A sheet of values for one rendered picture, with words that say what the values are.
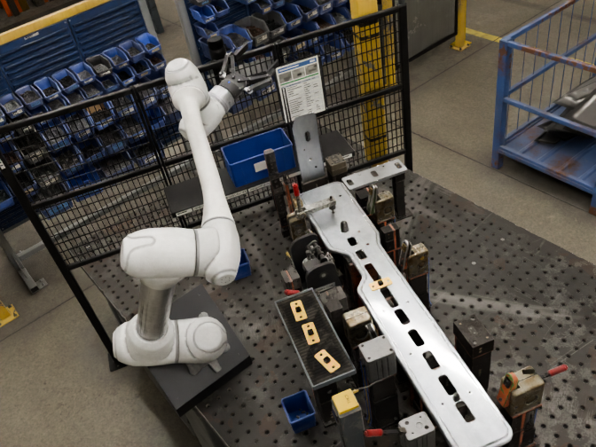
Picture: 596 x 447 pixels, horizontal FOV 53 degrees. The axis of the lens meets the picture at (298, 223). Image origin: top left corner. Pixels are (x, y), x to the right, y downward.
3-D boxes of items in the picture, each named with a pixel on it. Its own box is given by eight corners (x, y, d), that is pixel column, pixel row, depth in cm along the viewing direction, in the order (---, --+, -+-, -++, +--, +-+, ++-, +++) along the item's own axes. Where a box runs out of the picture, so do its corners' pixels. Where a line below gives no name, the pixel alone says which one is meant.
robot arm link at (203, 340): (223, 362, 230) (234, 359, 210) (174, 365, 224) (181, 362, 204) (221, 319, 234) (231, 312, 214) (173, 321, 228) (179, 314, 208)
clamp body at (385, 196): (403, 256, 274) (399, 197, 252) (380, 265, 272) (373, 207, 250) (394, 244, 281) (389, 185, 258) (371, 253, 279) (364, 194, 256)
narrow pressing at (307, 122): (325, 175, 278) (316, 111, 256) (302, 183, 277) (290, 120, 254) (325, 174, 279) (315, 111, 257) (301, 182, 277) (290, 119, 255)
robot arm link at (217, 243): (240, 215, 172) (192, 214, 168) (249, 267, 161) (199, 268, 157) (233, 242, 182) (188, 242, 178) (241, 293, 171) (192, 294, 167)
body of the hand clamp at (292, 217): (317, 275, 273) (305, 217, 250) (302, 280, 272) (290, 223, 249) (311, 267, 278) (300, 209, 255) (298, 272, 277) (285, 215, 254)
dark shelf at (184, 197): (356, 156, 286) (355, 151, 284) (173, 219, 272) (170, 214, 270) (338, 134, 302) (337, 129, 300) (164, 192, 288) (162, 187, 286)
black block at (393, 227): (408, 278, 264) (406, 229, 245) (386, 286, 262) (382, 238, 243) (400, 266, 270) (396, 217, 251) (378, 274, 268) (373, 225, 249)
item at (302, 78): (327, 111, 292) (319, 52, 272) (284, 125, 289) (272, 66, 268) (326, 109, 294) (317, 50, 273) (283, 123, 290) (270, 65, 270)
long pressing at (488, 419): (526, 435, 174) (527, 432, 172) (457, 466, 170) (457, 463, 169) (341, 180, 276) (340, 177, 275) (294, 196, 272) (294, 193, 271)
